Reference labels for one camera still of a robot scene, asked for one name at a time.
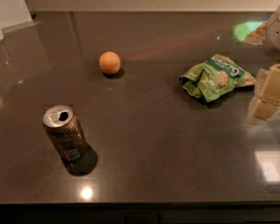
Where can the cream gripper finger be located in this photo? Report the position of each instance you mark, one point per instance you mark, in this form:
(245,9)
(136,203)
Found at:
(266,100)

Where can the orange fruit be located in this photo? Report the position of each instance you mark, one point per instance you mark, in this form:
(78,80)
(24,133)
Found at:
(109,63)

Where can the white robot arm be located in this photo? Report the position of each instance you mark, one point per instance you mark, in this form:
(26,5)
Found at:
(271,45)

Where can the green snack bag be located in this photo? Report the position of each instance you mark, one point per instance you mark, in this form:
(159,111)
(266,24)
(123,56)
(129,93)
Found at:
(215,77)

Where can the brown soda can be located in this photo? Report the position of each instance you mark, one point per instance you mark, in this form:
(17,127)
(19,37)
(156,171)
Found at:
(63,128)

